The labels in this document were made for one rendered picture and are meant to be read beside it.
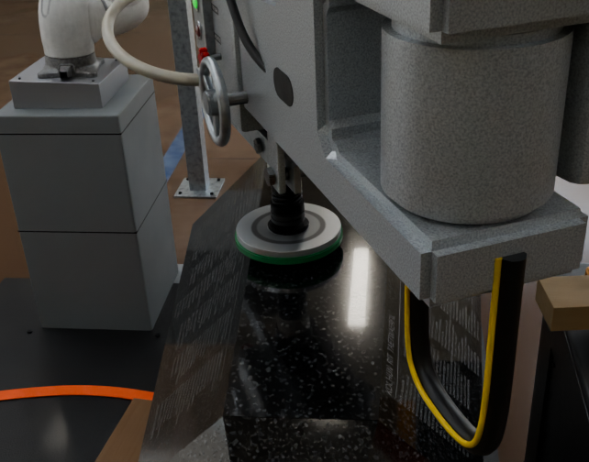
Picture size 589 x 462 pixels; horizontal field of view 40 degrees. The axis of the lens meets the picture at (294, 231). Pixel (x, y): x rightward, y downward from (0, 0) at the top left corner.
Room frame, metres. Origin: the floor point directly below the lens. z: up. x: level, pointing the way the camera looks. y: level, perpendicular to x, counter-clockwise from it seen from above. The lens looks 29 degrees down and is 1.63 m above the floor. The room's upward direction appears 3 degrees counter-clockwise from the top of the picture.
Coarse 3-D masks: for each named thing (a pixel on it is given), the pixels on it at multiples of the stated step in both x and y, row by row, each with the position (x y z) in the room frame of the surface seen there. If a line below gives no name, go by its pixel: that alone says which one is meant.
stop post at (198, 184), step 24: (168, 0) 3.39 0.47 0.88; (192, 24) 3.44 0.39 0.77; (192, 48) 3.40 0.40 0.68; (192, 72) 3.38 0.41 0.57; (192, 96) 3.38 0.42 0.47; (192, 120) 3.38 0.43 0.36; (192, 144) 3.39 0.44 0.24; (192, 168) 3.39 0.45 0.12; (192, 192) 3.36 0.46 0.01; (216, 192) 3.35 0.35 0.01
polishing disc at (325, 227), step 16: (320, 208) 1.51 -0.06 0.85; (240, 224) 1.46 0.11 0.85; (256, 224) 1.45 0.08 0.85; (320, 224) 1.44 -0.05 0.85; (336, 224) 1.44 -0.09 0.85; (240, 240) 1.39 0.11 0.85; (256, 240) 1.38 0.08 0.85; (272, 240) 1.38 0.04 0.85; (288, 240) 1.38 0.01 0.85; (304, 240) 1.37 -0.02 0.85; (320, 240) 1.37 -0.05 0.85; (336, 240) 1.39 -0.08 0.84; (272, 256) 1.34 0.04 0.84; (288, 256) 1.33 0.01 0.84
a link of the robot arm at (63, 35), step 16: (48, 0) 2.45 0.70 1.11; (64, 0) 2.44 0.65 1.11; (80, 0) 2.46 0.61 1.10; (96, 0) 2.53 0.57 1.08; (48, 16) 2.44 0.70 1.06; (64, 16) 2.43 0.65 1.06; (80, 16) 2.45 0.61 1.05; (96, 16) 2.50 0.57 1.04; (48, 32) 2.43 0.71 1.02; (64, 32) 2.43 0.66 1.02; (80, 32) 2.45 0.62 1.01; (96, 32) 2.50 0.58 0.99; (48, 48) 2.44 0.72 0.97; (64, 48) 2.43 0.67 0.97; (80, 48) 2.44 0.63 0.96
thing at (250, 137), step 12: (240, 132) 1.50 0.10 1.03; (252, 132) 1.42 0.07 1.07; (264, 132) 1.37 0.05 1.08; (252, 144) 1.42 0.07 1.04; (264, 144) 1.35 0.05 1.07; (264, 156) 1.35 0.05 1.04; (288, 156) 1.24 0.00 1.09; (288, 168) 1.22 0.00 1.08; (288, 180) 1.22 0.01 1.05; (300, 180) 1.20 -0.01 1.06; (300, 192) 1.20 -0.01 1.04
